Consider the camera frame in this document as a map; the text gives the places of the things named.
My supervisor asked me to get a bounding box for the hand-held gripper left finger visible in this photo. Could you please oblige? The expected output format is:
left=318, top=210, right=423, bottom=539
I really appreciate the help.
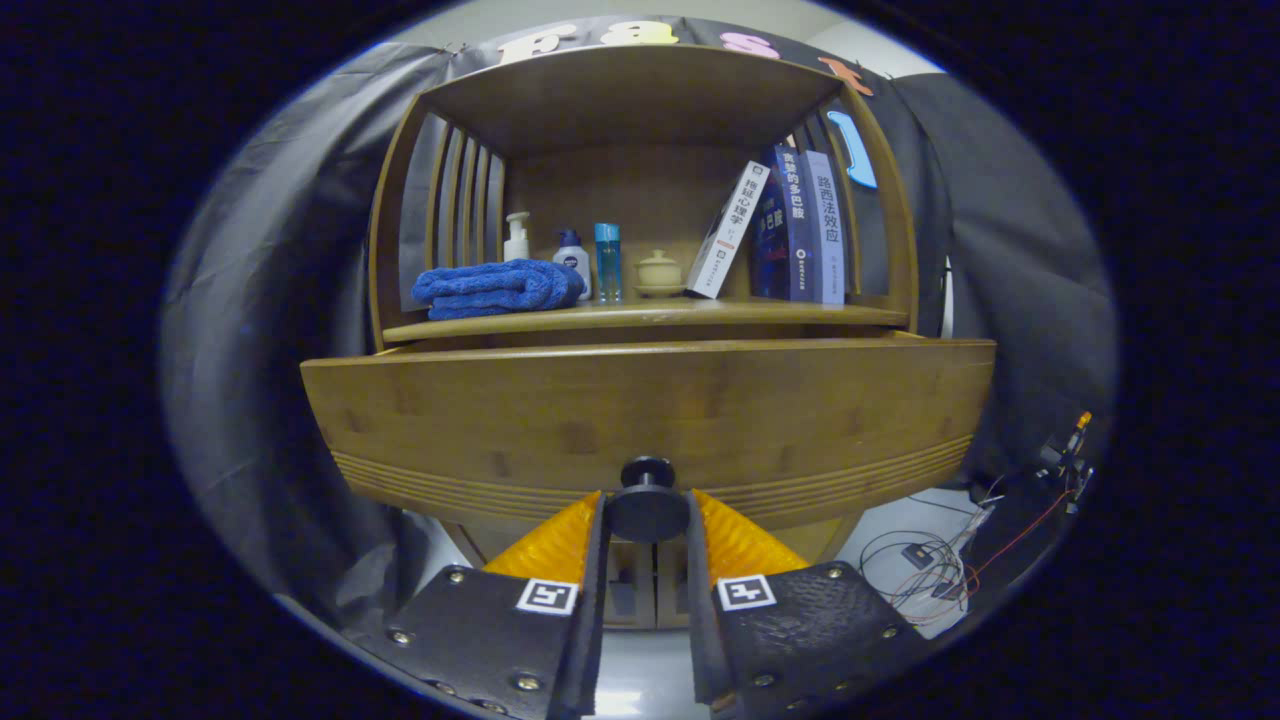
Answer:
left=383, top=489, right=611, bottom=719

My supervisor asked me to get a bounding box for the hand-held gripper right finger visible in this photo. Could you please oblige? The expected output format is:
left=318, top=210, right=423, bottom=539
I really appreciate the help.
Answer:
left=685, top=488, right=931, bottom=717

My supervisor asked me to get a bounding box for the black drawer knob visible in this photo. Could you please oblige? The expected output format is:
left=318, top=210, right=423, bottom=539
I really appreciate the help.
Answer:
left=605, top=456, right=691, bottom=544

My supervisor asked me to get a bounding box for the wooden drawer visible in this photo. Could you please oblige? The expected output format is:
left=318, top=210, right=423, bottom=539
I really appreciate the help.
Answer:
left=300, top=336, right=998, bottom=531

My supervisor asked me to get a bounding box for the wooden countertop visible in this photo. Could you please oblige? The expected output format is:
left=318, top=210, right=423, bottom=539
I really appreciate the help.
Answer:
left=382, top=297, right=909, bottom=346

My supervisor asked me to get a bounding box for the wooden cabinet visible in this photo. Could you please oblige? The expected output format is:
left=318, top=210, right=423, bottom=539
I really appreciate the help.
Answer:
left=366, top=43, right=921, bottom=631

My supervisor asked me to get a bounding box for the blue folded towel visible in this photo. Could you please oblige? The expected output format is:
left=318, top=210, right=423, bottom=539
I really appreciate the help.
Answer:
left=410, top=259, right=587, bottom=321

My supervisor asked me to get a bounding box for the beige lidded teacup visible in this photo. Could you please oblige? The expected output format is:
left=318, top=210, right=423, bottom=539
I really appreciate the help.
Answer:
left=634, top=249, right=687, bottom=299

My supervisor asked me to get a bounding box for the clear blue bottle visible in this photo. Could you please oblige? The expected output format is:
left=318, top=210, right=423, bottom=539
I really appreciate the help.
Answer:
left=594, top=222, right=623, bottom=304

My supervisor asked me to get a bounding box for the white bottle with blue cap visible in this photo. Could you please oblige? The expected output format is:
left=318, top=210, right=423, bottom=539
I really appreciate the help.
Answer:
left=552, top=229, right=593, bottom=302

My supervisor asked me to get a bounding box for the white book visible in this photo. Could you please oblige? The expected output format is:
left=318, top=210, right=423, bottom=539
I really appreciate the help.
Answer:
left=685, top=161, right=772, bottom=300

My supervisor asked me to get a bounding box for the dark blue book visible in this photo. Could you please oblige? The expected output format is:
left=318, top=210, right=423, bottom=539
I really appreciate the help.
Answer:
left=752, top=145, right=813, bottom=302

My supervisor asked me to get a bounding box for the pale grey-blue book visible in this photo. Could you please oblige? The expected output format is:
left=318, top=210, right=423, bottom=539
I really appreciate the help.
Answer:
left=800, top=149, right=848, bottom=306

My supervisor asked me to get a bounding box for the black backdrop cloth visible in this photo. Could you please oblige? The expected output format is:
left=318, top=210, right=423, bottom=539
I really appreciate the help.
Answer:
left=160, top=15, right=1118, bottom=641

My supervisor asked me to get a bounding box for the tangle of floor cables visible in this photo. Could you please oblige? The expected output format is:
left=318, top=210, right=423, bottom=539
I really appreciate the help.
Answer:
left=858, top=490, right=1001, bottom=626

